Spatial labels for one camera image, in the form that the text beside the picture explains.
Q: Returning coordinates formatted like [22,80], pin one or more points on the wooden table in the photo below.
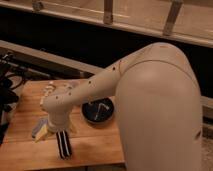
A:
[91,145]

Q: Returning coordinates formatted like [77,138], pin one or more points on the black white striped eraser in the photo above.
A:
[64,145]

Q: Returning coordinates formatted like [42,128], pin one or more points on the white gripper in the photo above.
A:
[56,122]

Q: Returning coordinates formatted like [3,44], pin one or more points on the black equipment with cables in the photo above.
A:
[11,78]

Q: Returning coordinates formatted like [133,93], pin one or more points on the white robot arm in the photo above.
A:
[158,108]

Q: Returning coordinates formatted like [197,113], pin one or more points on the blue sponge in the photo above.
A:
[38,126]

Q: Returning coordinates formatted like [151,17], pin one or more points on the black ceramic bowl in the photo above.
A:
[98,111]

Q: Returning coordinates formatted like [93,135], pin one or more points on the metal rail frame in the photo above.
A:
[188,21]

